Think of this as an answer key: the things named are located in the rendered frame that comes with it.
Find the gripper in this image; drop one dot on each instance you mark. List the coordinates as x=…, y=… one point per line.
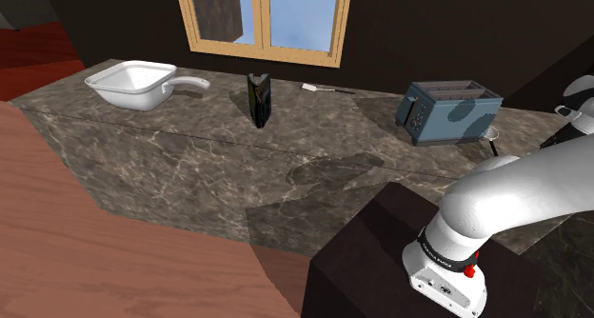
x=560, y=134

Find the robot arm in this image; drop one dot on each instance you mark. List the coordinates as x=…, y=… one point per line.
x=506, y=201

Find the blue toaster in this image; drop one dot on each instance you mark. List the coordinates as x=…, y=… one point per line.
x=436, y=115

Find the dark robot stand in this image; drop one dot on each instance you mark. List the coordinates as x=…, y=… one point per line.
x=366, y=256

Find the wooden framed window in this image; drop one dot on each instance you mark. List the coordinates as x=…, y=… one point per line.
x=264, y=17

